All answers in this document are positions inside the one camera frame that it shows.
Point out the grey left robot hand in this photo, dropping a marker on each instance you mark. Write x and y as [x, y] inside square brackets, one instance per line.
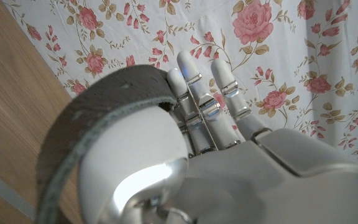
[244, 186]

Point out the dark leather belt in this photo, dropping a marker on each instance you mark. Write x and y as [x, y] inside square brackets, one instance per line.
[110, 90]

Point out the floral backdrop cloth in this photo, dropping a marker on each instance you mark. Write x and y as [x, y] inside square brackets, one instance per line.
[275, 46]

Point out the grey tape table marking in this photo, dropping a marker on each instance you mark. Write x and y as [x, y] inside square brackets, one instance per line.
[8, 193]

